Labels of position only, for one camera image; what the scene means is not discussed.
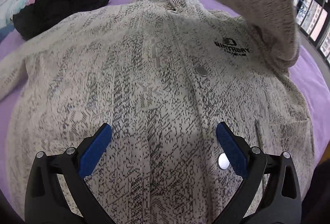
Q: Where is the window with metal bars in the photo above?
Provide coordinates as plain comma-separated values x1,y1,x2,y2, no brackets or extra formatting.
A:
294,0,329,65

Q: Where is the teal blue cloth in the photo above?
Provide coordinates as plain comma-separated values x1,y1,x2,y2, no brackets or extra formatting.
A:
0,24,15,42

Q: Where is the white grey knit jacket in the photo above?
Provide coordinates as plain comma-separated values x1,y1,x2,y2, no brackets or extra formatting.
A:
1,0,314,223

